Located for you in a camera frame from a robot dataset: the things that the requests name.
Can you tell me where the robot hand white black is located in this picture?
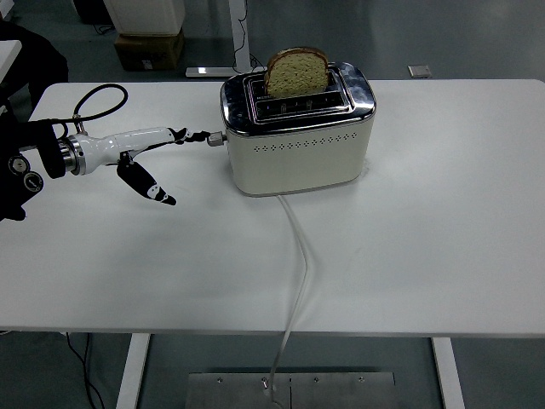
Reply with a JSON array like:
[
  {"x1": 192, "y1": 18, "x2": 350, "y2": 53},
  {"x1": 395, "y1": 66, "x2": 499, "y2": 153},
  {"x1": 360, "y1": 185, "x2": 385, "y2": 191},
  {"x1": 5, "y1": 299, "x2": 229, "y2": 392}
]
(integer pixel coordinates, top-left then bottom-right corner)
[{"x1": 67, "y1": 126, "x2": 213, "y2": 207}]

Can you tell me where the cream chrome two-slot toaster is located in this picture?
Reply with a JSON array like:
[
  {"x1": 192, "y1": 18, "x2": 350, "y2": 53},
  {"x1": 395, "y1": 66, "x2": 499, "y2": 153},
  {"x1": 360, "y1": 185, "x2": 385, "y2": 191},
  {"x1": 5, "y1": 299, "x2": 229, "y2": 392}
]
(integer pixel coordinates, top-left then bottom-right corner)
[{"x1": 206, "y1": 61, "x2": 377, "y2": 198}]

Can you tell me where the brown cardboard box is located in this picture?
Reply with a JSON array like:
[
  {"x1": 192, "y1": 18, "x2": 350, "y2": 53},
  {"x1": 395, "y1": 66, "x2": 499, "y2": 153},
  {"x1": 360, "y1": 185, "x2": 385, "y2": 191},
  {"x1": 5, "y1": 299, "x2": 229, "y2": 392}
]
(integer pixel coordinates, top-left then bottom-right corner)
[{"x1": 113, "y1": 28, "x2": 186, "y2": 72}]

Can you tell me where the person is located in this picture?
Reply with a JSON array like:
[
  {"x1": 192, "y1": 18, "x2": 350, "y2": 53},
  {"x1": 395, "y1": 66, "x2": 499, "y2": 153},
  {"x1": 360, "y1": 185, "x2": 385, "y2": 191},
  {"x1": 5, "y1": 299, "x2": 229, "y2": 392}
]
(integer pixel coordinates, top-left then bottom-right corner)
[{"x1": 0, "y1": 20, "x2": 69, "y2": 124}]

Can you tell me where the white box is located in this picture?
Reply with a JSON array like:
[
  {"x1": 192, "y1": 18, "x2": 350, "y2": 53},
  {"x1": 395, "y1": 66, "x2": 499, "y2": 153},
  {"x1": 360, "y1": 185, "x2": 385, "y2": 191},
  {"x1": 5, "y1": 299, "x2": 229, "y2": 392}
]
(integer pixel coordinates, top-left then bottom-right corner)
[{"x1": 102, "y1": 0, "x2": 186, "y2": 37}]

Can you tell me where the black floor object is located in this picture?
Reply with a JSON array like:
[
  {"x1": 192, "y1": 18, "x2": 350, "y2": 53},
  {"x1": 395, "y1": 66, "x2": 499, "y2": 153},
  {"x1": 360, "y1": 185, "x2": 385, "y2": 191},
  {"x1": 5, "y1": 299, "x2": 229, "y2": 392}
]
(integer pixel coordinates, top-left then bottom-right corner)
[{"x1": 72, "y1": 0, "x2": 113, "y2": 26}]

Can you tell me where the white side table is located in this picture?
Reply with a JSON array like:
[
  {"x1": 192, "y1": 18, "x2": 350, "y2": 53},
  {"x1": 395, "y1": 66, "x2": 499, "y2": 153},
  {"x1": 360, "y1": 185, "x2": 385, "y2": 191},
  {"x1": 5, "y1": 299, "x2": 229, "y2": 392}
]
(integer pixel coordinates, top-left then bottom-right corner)
[{"x1": 0, "y1": 39, "x2": 23, "y2": 83}]

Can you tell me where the white desk leg with foot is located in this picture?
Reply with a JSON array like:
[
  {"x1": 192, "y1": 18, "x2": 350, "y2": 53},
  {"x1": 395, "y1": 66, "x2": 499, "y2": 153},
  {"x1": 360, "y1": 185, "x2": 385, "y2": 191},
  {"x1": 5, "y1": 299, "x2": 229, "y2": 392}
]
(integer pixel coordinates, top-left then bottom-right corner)
[{"x1": 185, "y1": 0, "x2": 254, "y2": 79}]

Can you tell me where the brown bread slice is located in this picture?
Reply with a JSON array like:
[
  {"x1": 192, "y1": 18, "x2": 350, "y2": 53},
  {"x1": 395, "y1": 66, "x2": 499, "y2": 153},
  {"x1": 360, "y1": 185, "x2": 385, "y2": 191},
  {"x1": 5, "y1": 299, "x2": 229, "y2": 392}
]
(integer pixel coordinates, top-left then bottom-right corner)
[{"x1": 263, "y1": 46, "x2": 330, "y2": 98}]

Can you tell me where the white table leg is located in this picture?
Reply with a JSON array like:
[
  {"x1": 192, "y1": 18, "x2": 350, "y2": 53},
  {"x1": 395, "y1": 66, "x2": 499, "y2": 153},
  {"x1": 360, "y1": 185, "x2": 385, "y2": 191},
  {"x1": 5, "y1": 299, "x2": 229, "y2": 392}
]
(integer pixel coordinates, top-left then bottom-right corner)
[
  {"x1": 114, "y1": 333, "x2": 151, "y2": 409},
  {"x1": 429, "y1": 337, "x2": 466, "y2": 409}
]

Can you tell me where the grey metal plate with screws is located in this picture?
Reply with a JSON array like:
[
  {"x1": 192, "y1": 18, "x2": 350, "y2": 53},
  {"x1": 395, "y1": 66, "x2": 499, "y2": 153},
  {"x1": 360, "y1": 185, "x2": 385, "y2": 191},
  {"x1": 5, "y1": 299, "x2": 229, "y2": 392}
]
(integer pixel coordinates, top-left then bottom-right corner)
[{"x1": 183, "y1": 371, "x2": 396, "y2": 409}]

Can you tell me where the thin black cable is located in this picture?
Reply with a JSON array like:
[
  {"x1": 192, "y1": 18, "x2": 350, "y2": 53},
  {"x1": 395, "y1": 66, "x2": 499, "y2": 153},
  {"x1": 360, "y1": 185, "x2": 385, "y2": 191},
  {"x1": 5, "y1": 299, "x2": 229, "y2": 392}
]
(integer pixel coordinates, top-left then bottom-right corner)
[{"x1": 232, "y1": 0, "x2": 267, "y2": 72}]

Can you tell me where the black cable under table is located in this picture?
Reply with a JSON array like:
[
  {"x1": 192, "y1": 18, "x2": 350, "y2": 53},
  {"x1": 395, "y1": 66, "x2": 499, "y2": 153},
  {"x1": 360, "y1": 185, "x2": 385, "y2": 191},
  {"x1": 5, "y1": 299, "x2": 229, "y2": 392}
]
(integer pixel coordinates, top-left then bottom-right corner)
[
  {"x1": 63, "y1": 332, "x2": 106, "y2": 409},
  {"x1": 83, "y1": 333, "x2": 94, "y2": 409}
]

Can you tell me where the white toaster power cord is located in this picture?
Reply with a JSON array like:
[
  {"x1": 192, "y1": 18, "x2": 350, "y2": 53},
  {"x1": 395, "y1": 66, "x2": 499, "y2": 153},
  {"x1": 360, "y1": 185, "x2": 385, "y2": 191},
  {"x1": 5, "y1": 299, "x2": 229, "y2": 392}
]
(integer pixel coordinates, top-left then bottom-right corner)
[{"x1": 267, "y1": 193, "x2": 314, "y2": 406}]

